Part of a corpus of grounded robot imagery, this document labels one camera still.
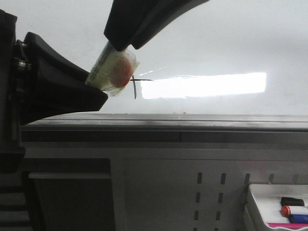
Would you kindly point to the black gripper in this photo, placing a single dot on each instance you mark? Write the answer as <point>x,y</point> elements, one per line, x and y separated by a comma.
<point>55,86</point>

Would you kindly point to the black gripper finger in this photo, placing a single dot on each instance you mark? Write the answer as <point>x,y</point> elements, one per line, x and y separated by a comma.
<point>135,22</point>

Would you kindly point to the white black-tipped whiteboard marker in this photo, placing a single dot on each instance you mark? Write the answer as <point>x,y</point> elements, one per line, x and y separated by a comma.
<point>113,70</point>

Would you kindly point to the grey whiteboard tray ledge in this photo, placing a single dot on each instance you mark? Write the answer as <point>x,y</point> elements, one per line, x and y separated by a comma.
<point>169,128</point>

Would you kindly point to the white whiteboard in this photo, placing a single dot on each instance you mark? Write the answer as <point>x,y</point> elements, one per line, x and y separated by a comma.
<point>224,57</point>

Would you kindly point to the dark monitor-like panel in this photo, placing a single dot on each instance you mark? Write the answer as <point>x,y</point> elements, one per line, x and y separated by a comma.
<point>75,201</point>

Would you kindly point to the white slotted pegboard panel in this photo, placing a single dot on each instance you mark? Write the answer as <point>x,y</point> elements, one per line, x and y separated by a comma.
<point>195,195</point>

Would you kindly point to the white plastic storage bin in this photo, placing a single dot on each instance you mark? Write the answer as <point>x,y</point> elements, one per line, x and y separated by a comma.
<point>263,205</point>

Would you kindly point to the red-capped marker in bin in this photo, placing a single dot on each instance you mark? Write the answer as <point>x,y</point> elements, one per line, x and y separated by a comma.
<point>288,210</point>

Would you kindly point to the blue-capped marker in bin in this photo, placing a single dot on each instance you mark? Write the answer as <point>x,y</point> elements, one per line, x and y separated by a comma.
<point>298,219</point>

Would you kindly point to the pink item in bin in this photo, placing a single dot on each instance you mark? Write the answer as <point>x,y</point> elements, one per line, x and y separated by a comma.
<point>292,226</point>

